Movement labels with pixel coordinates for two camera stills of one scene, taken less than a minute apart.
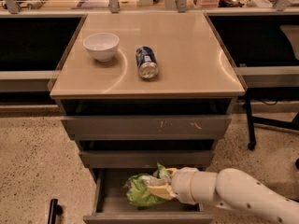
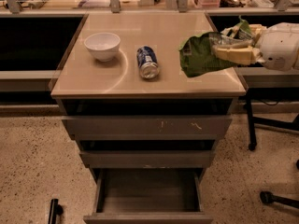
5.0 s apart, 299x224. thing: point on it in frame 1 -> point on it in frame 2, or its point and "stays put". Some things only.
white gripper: x=181 y=183 -> x=277 y=46
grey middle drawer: x=148 y=159 stays put
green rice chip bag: x=137 y=190 -> x=196 y=50
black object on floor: x=55 y=210 stays put
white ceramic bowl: x=103 y=46 stays put
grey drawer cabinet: x=135 y=90 stays put
